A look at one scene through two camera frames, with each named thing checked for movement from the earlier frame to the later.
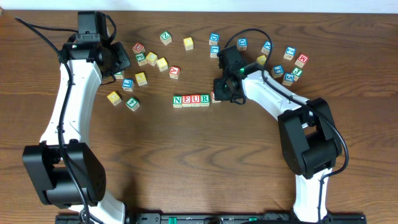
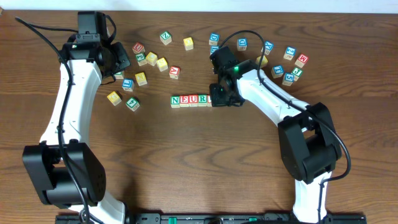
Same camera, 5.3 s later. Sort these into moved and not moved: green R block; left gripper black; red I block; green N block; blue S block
Moved: red I block; green N block
Not moved: green R block; blue S block; left gripper black
